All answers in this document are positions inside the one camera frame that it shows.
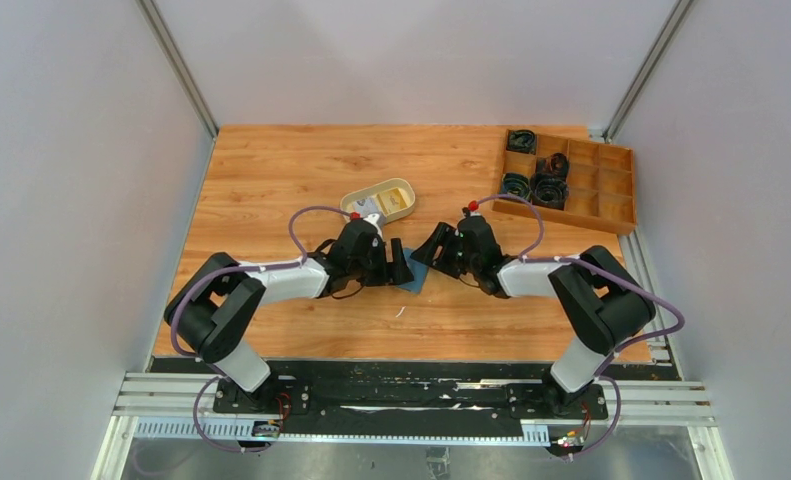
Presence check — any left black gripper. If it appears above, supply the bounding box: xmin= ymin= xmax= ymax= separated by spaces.
xmin=350 ymin=238 xmax=414 ymax=288

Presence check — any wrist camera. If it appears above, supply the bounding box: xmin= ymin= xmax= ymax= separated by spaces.
xmin=462 ymin=200 xmax=481 ymax=219
xmin=349 ymin=212 xmax=386 ymax=229

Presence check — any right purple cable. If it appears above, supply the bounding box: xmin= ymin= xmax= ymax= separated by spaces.
xmin=475 ymin=194 xmax=686 ymax=458

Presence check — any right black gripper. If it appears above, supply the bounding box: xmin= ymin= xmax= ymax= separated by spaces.
xmin=411 ymin=221 xmax=481 ymax=279

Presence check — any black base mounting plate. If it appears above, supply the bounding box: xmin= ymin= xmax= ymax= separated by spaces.
xmin=149 ymin=357 xmax=681 ymax=440

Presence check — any white card in tray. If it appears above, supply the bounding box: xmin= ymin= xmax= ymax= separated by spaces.
xmin=351 ymin=196 xmax=383 ymax=217

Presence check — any rolled black belt middle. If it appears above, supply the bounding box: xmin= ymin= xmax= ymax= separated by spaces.
xmin=535 ymin=152 xmax=570 ymax=180

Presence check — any rolled black belt large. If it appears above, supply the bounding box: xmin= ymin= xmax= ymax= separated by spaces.
xmin=531 ymin=176 xmax=569 ymax=210

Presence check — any purple cable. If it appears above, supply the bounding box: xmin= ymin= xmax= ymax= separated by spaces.
xmin=475 ymin=194 xmax=686 ymax=458
xmin=169 ymin=205 xmax=357 ymax=454

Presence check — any rolled black belt top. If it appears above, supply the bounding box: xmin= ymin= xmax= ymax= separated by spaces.
xmin=505 ymin=129 xmax=537 ymax=154

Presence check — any yellow card in tray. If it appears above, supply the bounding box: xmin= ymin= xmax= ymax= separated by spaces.
xmin=377 ymin=188 xmax=409 ymax=215

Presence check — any aluminium rail frame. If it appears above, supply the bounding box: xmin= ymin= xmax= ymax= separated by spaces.
xmin=91 ymin=361 xmax=734 ymax=479

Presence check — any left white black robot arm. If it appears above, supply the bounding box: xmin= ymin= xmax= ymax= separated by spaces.
xmin=164 ymin=219 xmax=414 ymax=413

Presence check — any cream oval tray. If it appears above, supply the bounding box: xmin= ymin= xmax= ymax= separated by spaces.
xmin=339 ymin=178 xmax=416 ymax=225

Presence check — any blue leather card holder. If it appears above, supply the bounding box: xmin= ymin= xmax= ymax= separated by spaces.
xmin=397 ymin=247 xmax=429 ymax=295

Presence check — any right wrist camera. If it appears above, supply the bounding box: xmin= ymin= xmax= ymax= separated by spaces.
xmin=462 ymin=200 xmax=481 ymax=219

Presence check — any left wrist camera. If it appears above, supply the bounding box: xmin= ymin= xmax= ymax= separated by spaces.
xmin=349 ymin=212 xmax=386 ymax=229

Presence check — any rolled dark belt left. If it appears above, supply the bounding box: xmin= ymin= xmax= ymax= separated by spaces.
xmin=499 ymin=172 xmax=531 ymax=202

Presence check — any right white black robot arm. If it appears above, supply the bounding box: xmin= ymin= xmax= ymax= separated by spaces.
xmin=411 ymin=215 xmax=656 ymax=418

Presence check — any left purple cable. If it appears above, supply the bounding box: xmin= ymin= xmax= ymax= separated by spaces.
xmin=169 ymin=205 xmax=357 ymax=454

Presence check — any wooden compartment organizer box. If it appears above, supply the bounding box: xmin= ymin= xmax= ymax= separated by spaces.
xmin=493 ymin=129 xmax=637 ymax=236

